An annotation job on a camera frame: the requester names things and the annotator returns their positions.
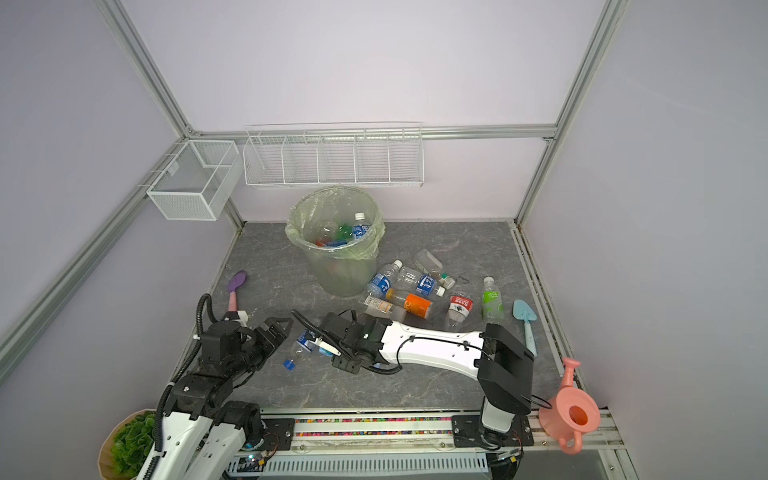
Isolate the light blue trowel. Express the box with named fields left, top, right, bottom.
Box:
left=512, top=299, right=538, bottom=357

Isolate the green mesh trash bin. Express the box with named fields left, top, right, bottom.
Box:
left=285, top=185, right=386, bottom=297

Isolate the purple pink brush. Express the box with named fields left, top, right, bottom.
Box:
left=227, top=270, right=247, bottom=312

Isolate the white label milky bottle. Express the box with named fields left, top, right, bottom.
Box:
left=362, top=295, right=405, bottom=321

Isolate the clear square bottle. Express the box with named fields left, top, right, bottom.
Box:
left=413, top=249, right=443, bottom=278

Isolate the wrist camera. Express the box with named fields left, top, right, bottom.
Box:
left=229, top=310, right=249, bottom=327
left=313, top=338, right=341, bottom=356

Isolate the potted green plant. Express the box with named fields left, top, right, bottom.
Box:
left=97, top=409, right=156, bottom=480

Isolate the orange label juice bottle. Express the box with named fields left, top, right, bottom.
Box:
left=385, top=288, right=434, bottom=319

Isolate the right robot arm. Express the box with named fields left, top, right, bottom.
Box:
left=315, top=313, right=534, bottom=450

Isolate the pink watering can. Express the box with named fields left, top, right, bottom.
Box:
left=538, top=357, right=600, bottom=455

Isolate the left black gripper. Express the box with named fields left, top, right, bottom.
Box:
left=226, top=317, right=293, bottom=381

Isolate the crushed blue label bottle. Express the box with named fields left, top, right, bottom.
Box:
left=283, top=332, right=316, bottom=371

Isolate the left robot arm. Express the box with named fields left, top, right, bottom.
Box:
left=138, top=317, right=293, bottom=479

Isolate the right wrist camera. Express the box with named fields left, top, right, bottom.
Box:
left=313, top=338, right=341, bottom=356

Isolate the small white mesh basket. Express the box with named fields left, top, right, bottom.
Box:
left=148, top=140, right=244, bottom=221

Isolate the green soda bottle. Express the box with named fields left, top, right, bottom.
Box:
left=334, top=224, right=354, bottom=241

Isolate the red label bottle red cap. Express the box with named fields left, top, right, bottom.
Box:
left=445, top=290, right=474, bottom=330

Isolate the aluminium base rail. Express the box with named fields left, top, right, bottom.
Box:
left=261, top=410, right=626, bottom=454

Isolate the long white wire shelf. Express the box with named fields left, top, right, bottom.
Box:
left=243, top=122, right=425, bottom=188

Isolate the colourful label clear bottle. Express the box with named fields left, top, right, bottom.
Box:
left=317, top=346, right=335, bottom=357

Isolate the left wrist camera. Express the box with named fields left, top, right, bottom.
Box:
left=229, top=310, right=249, bottom=327

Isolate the green label bottle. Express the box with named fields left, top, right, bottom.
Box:
left=482, top=276, right=505, bottom=323

